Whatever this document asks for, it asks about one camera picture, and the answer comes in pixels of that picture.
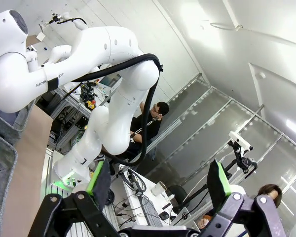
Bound dark-haired person in white top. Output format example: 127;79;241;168
198;184;283;230

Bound man in black shirt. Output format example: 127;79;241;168
127;101;170;160

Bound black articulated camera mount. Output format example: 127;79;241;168
224;142;259;179

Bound grey fabric basket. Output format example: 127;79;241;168
0;128;18;237
0;98;37;147

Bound right arm black cable sleeve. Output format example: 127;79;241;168
70;53;164;167

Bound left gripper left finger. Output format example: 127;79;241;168
27;159;121;237

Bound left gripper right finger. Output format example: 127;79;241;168
199;159;287;237

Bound white office desk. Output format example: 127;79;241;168
118;164;200;227

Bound coiled black cable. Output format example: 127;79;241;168
127;169;148;198

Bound black office chair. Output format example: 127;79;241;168
167;185;188;211

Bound grey computer keyboard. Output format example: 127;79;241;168
140;199;164;227

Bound white camera on stand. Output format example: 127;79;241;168
228;131;254;151

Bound white paper cup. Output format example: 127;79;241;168
150;181;166;197

